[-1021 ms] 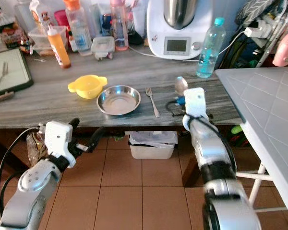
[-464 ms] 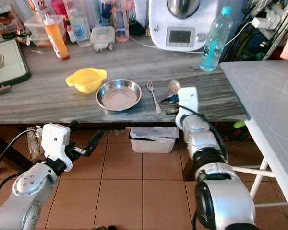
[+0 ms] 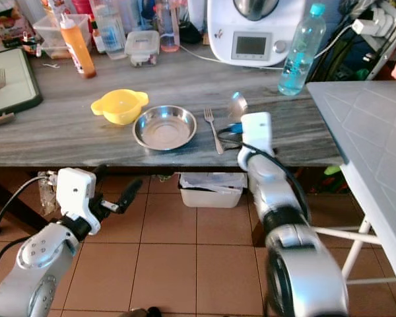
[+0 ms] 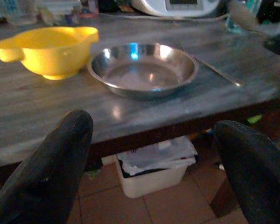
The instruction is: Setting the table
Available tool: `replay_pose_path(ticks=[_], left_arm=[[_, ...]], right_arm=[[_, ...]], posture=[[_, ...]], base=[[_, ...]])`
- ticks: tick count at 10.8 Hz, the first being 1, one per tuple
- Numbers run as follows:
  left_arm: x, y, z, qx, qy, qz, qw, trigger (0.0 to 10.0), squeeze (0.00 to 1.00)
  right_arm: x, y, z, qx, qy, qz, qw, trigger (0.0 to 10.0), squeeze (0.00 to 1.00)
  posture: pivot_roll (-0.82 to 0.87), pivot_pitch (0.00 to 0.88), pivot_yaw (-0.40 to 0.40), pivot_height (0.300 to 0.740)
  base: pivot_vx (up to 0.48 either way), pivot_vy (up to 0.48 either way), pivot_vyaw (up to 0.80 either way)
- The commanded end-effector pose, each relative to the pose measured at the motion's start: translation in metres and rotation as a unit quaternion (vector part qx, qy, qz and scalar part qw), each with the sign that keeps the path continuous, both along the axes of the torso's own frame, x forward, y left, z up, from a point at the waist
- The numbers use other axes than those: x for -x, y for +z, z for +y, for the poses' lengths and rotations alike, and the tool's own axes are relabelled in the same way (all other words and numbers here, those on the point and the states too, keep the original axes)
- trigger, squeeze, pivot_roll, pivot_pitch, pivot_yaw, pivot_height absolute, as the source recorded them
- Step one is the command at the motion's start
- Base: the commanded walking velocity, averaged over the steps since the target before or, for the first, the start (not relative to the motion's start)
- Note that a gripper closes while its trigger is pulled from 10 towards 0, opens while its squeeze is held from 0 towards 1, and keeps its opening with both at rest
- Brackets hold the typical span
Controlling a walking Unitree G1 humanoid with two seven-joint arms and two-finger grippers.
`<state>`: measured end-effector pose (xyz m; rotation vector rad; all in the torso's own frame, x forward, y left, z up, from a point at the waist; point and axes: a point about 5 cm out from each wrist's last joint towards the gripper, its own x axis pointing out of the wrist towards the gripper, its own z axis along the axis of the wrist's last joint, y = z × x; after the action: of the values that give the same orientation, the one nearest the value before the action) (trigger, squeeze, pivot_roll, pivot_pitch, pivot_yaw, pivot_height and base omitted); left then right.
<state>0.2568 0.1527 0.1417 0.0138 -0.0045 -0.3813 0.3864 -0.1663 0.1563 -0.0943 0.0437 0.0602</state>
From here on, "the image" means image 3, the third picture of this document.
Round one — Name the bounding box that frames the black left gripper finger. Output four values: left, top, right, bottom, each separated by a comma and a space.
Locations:
116, 178, 144, 213

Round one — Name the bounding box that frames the metal spoon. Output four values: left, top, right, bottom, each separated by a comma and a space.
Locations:
227, 92, 249, 125

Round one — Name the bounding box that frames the printed plastic bag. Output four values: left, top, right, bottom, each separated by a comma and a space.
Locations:
36, 172, 60, 215

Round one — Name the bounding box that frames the stainless steel plate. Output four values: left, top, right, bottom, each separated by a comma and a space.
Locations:
133, 105, 197, 151

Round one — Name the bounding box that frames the grey wooden side table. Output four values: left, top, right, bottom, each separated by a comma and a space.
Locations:
0, 36, 344, 248

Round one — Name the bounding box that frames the yellow plastic bowl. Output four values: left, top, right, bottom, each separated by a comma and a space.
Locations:
90, 89, 149, 126

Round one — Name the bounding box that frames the white kitchen machine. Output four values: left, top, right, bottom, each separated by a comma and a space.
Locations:
206, 0, 314, 67

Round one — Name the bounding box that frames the clear plastic water bottle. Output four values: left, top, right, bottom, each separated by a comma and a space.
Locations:
277, 3, 327, 96

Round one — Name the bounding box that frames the dark robot foot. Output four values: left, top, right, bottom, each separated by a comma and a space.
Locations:
119, 307, 162, 317

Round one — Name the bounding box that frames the small clear lidded container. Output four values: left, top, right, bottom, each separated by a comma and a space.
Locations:
124, 30, 160, 67

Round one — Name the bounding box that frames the bottle with pink liquid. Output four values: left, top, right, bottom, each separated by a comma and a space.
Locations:
156, 0, 180, 53

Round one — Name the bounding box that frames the wooden strip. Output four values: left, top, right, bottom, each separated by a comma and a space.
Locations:
0, 112, 17, 127

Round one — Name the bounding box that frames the white plastic folding table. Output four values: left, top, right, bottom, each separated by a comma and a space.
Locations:
307, 81, 396, 301

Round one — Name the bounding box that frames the green-rimmed tray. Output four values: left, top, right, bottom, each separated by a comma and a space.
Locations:
0, 48, 42, 121

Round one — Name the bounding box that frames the orange sauce bottle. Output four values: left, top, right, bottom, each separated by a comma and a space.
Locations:
59, 13, 97, 79

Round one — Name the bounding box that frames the clear plastic jar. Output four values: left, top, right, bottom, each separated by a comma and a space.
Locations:
92, 3, 126, 60

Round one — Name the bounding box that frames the clear storage container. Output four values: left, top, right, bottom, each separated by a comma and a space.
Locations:
34, 13, 73, 59

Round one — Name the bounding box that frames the white power adapter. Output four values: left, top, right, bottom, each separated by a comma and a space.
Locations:
353, 17, 390, 37

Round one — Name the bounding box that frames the printed snack bag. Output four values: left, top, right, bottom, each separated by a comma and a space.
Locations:
0, 0, 30, 47

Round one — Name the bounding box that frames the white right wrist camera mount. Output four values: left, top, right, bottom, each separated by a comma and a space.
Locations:
236, 112, 273, 169

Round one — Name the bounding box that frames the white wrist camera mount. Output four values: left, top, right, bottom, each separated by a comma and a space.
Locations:
236, 112, 273, 169
56, 167, 101, 219

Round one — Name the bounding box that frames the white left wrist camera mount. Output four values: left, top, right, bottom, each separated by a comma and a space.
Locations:
56, 167, 101, 219

